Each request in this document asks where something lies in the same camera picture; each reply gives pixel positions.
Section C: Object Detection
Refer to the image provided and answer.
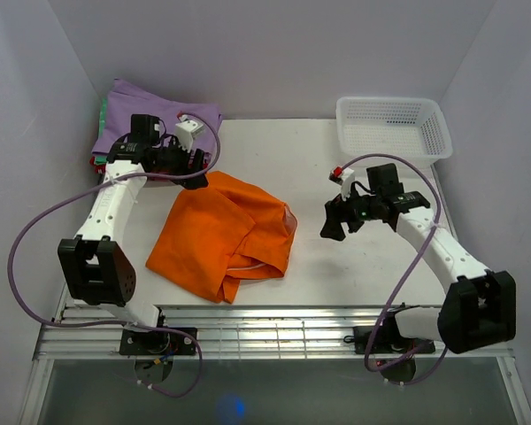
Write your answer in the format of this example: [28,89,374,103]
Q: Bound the red folded trousers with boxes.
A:
[89,155,107,174]

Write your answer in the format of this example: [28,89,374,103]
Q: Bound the green folded trousers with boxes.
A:
[97,97,107,138]

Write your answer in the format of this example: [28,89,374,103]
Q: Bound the aluminium frame rail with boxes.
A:
[19,300,531,424]

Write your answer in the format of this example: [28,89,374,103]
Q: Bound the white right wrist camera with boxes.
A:
[329,166,356,200]

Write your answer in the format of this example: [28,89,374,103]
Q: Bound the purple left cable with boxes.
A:
[6,112,225,398]

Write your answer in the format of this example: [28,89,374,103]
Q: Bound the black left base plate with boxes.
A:
[119,329,196,357]

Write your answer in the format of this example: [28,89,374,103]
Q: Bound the white plastic basket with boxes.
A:
[335,97,453,167]

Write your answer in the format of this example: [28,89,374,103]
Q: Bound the purple folded trousers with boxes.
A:
[92,79,223,157]

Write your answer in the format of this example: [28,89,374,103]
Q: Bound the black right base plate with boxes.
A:
[343,326,435,354]

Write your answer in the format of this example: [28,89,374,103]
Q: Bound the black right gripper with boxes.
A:
[319,183,381,242]

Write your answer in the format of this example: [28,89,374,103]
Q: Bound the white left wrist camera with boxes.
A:
[174,114,204,151]

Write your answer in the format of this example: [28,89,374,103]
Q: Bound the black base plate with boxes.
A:
[343,326,435,354]
[119,329,196,357]

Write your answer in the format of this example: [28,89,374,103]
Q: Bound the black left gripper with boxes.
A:
[151,135,208,190]

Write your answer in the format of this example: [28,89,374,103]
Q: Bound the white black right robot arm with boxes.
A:
[320,163,516,354]

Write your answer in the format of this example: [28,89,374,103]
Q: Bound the orange trousers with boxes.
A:
[146,172,297,304]

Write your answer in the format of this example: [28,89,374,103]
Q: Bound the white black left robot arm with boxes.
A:
[58,112,208,354]

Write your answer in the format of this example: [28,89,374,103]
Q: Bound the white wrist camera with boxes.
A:
[174,114,204,151]
[329,166,356,200]

